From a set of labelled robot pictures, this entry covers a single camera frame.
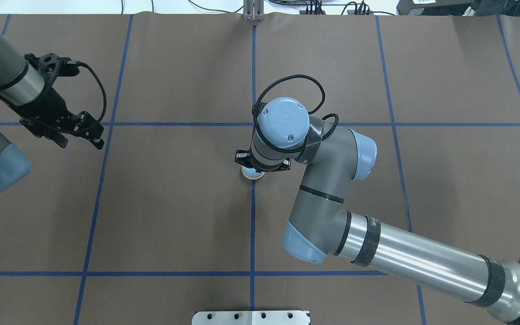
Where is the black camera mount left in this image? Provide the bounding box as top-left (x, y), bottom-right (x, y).
top-left (23, 53), bottom-right (80, 86)

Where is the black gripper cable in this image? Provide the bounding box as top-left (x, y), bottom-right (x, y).
top-left (252, 74), bottom-right (340, 149)

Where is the black box with label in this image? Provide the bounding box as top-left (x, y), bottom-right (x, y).
top-left (396, 0), bottom-right (474, 16)

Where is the blue and cream bell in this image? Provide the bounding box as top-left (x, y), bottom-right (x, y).
top-left (240, 166), bottom-right (265, 181)

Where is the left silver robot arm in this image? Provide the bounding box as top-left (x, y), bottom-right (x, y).
top-left (0, 31), bottom-right (107, 194)

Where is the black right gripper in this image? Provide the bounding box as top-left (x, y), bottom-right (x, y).
top-left (235, 150), bottom-right (291, 172)

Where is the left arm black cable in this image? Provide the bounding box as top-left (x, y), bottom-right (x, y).
top-left (0, 61), bottom-right (108, 131)

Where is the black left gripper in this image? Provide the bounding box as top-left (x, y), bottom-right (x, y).
top-left (19, 88), bottom-right (105, 150)

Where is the metal mounting plate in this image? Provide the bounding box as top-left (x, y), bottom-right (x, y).
top-left (191, 310), bottom-right (311, 325)

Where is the aluminium frame post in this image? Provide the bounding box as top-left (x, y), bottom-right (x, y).
top-left (243, 0), bottom-right (265, 21)

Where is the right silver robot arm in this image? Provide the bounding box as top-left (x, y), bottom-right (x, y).
top-left (235, 97), bottom-right (520, 325)

